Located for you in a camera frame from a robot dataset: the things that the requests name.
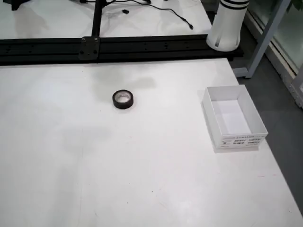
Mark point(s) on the black electrical tape roll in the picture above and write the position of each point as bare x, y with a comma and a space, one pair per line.
116, 103

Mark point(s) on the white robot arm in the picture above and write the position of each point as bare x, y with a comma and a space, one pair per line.
225, 28

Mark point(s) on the black metal joining plate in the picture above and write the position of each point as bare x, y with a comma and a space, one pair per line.
88, 50

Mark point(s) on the small black plug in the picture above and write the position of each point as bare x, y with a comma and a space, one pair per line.
125, 11

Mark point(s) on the white framed glass partition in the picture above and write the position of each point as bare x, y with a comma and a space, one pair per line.
267, 40

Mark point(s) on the black aluminium extrusion rail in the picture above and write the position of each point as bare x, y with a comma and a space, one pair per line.
154, 47

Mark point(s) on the black vertical extrusion post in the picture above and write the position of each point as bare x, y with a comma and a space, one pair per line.
97, 19

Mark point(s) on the black angled bracket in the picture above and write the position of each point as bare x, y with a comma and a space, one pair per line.
16, 4

